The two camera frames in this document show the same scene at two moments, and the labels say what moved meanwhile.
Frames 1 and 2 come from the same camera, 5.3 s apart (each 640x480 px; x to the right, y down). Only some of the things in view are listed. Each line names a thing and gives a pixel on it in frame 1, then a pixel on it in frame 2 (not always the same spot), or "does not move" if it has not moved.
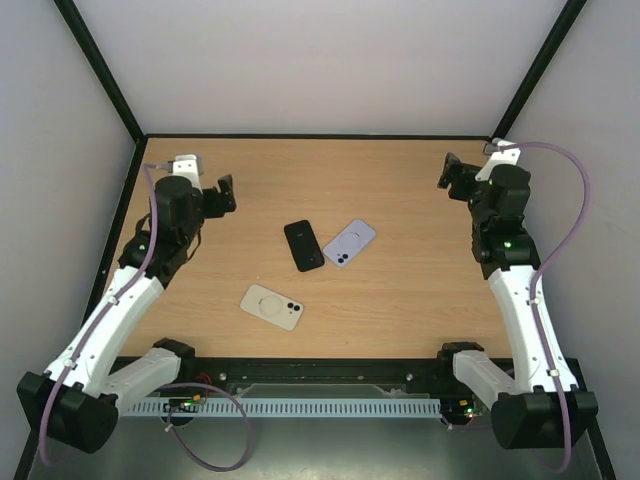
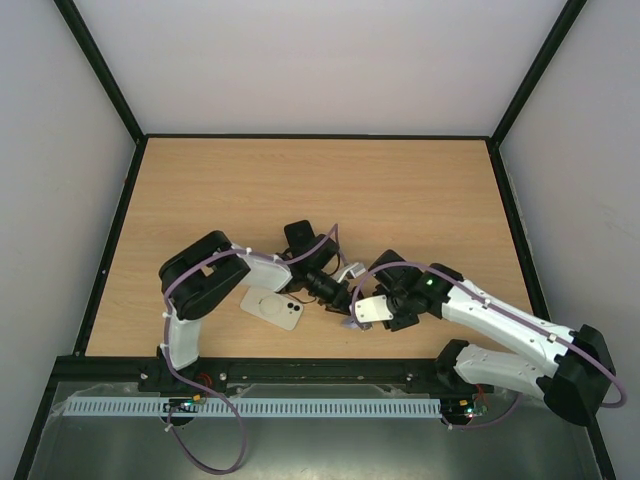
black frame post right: x=563 y=26 does not move
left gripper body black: x=218 y=209 → x=330 y=297
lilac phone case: x=349 y=242 → x=350 y=323
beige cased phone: x=272 y=307 does not move
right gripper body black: x=455 y=176 → x=382 y=289
